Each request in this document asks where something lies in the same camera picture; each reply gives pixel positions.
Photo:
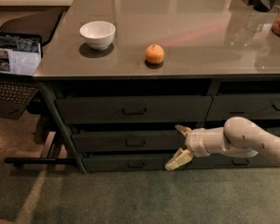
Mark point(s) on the black bar stand base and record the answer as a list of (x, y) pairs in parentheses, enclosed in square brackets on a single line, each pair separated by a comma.
[(18, 162)]

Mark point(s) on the white ceramic bowl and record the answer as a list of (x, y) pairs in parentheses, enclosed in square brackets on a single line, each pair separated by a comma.
[(98, 34)]

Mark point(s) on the orange mandarin fruit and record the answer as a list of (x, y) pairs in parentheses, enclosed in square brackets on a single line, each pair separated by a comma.
[(154, 54)]

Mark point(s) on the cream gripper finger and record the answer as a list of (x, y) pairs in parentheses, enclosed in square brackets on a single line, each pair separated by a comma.
[(183, 129), (180, 158)]

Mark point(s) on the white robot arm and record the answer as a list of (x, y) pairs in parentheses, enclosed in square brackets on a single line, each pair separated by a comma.
[(273, 154)]

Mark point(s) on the open black laptop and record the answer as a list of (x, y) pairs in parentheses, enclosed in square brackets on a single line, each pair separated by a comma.
[(20, 55)]

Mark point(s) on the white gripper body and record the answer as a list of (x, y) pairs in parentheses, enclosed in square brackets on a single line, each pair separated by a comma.
[(196, 142)]

